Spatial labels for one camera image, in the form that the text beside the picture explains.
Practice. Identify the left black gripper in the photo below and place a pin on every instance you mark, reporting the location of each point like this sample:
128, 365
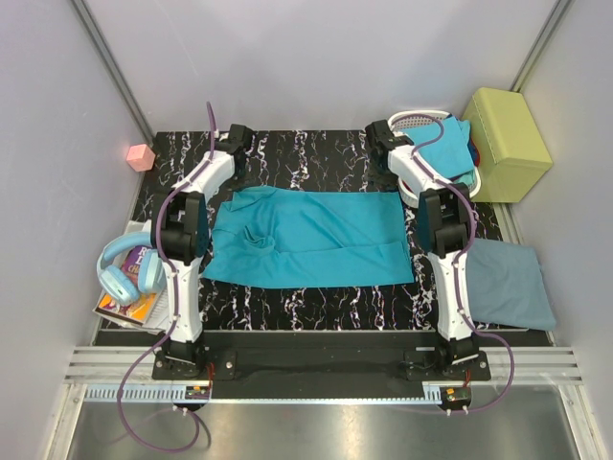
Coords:
240, 156

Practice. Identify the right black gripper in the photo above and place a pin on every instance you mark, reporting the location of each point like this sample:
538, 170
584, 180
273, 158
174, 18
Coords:
390, 181

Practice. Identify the teal t shirt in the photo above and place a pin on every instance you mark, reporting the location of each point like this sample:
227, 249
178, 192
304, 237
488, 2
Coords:
267, 237

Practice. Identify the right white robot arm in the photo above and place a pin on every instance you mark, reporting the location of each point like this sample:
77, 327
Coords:
446, 230

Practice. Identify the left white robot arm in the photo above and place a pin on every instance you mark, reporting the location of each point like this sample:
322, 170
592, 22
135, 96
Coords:
179, 233

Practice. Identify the stack of papers and books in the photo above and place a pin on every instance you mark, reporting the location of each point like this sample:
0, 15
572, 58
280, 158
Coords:
150, 311

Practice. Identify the white perforated laundry basket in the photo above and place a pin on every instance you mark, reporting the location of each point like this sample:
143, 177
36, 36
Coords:
417, 118

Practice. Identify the light blue shirt in basket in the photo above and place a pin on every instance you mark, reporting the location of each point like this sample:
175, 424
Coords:
454, 129

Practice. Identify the red shirt in basket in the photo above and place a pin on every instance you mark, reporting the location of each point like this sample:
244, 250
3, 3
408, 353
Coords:
471, 153

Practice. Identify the pink cube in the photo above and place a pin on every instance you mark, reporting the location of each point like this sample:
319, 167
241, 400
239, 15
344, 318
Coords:
140, 158

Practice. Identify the green storage box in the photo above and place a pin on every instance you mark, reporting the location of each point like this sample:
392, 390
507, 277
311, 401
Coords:
513, 155

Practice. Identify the light blue headphones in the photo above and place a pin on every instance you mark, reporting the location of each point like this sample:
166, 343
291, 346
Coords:
116, 283

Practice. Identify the folded grey-blue t shirt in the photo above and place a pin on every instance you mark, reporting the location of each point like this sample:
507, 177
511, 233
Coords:
505, 286

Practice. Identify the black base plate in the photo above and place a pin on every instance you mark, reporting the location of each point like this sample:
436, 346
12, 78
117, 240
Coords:
404, 341

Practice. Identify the aluminium rail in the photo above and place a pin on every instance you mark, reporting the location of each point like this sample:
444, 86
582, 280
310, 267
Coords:
530, 365

